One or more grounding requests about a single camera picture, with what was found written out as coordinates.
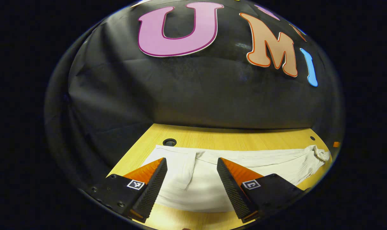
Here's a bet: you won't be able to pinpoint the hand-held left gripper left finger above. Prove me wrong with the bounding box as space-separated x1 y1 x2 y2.
85 157 168 223

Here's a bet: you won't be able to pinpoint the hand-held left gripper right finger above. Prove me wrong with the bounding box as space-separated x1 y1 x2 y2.
217 157 304 223

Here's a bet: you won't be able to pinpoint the white jeans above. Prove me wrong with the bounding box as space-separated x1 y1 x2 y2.
142 144 331 213

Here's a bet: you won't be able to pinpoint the black backdrop cloth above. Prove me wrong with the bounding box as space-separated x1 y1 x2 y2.
45 0 345 189

